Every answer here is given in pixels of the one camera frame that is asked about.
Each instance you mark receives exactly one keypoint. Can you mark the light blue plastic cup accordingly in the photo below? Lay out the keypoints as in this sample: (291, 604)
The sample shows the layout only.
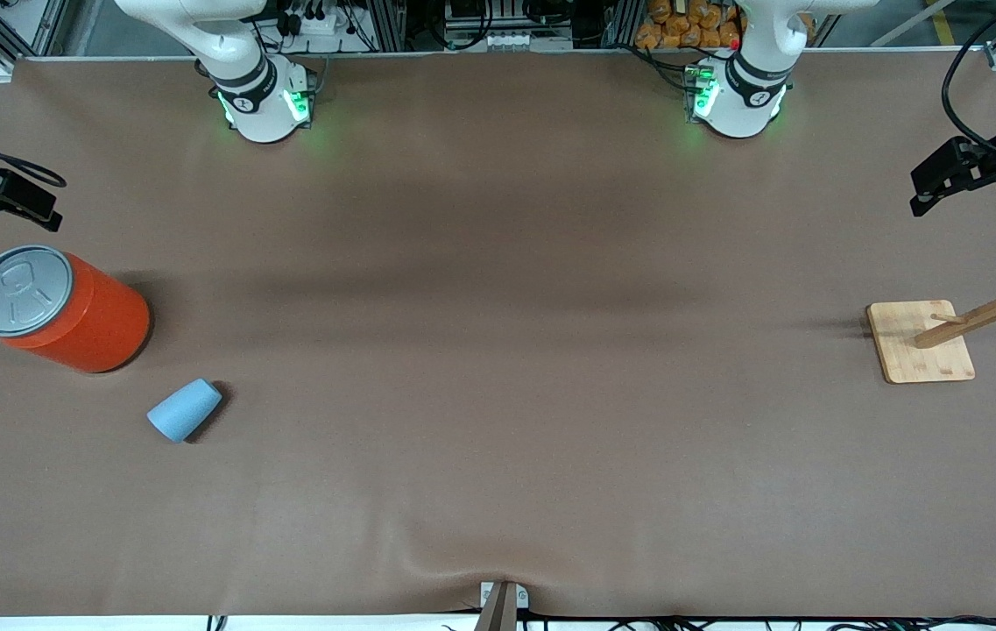
(184, 410)

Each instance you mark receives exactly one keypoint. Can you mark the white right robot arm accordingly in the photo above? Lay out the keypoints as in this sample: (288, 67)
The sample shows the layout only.
(239, 53)

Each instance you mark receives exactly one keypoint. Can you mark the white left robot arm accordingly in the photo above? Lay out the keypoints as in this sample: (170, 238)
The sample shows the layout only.
(760, 61)

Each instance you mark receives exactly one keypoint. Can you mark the orange can with silver lid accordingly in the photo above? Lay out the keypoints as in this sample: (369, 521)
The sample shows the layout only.
(90, 320)

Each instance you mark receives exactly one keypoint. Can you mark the wooden mug rack stand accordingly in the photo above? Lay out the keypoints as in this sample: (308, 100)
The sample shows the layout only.
(922, 346)

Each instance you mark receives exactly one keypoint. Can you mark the bag of orange items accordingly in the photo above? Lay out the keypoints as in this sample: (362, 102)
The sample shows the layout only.
(690, 26)

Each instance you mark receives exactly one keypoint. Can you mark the white power strip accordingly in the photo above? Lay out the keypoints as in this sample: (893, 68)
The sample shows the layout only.
(315, 22)

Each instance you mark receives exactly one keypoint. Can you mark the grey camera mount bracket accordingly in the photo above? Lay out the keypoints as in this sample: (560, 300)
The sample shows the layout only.
(499, 606)

